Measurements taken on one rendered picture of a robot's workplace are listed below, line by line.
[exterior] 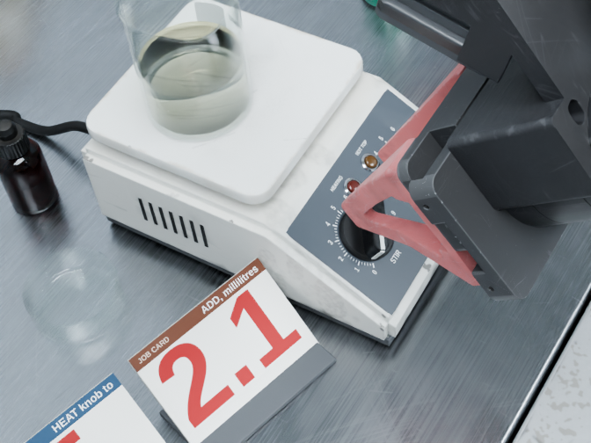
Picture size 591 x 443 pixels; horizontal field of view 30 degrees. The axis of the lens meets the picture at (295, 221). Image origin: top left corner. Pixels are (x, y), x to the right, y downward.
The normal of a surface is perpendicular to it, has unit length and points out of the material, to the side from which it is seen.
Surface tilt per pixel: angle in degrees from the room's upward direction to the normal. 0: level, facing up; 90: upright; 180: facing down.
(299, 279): 90
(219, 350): 40
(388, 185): 103
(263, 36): 0
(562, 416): 0
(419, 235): 19
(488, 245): 50
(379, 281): 30
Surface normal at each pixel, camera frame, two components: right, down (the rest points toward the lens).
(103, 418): 0.38, -0.11
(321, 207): 0.36, -0.34
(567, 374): -0.07, -0.60
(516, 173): -0.52, 0.70
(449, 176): 0.60, -0.11
